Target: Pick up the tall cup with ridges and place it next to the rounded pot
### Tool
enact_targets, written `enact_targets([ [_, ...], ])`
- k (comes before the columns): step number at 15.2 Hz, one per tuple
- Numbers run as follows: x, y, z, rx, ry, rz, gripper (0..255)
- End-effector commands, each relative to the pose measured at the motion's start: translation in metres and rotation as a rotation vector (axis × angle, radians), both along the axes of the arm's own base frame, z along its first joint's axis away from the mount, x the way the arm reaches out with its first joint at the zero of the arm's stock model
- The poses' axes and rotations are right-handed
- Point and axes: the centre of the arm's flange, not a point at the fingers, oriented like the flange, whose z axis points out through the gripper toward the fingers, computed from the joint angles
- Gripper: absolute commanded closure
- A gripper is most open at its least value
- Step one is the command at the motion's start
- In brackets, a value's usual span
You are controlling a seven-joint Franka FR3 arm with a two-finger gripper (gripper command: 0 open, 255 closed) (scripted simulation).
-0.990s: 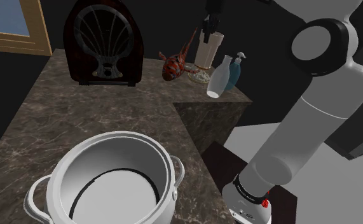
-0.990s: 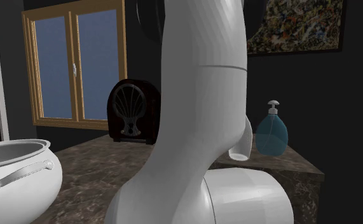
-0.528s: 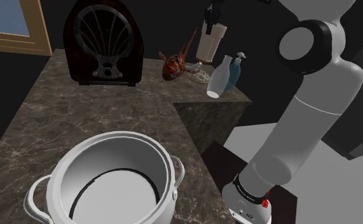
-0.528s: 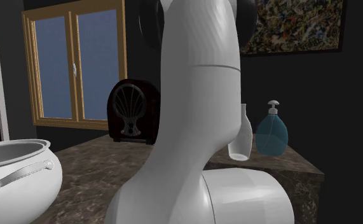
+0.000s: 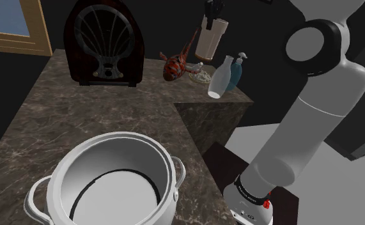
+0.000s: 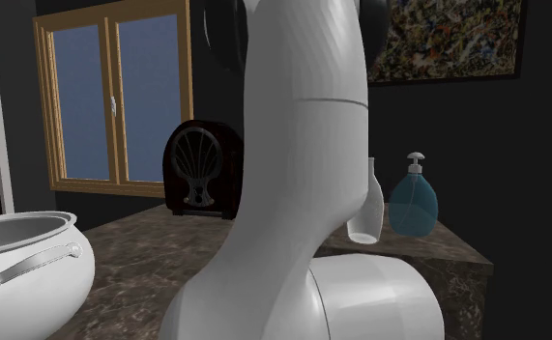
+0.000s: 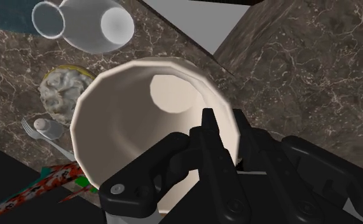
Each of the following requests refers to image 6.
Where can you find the dark brown vintage radio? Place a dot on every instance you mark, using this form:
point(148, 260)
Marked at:
point(200, 169)

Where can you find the white vase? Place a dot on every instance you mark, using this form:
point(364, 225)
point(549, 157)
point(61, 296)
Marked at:
point(369, 216)

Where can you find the wooden framed window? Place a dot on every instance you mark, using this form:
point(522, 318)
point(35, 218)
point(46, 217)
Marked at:
point(115, 99)

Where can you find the abstract wall painting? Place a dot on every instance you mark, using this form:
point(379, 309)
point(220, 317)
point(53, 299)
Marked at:
point(445, 37)

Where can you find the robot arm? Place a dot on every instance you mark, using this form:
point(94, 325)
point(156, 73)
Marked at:
point(299, 165)

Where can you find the blue soap dispenser bottle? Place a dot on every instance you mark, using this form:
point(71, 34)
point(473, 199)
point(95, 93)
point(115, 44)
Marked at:
point(413, 207)

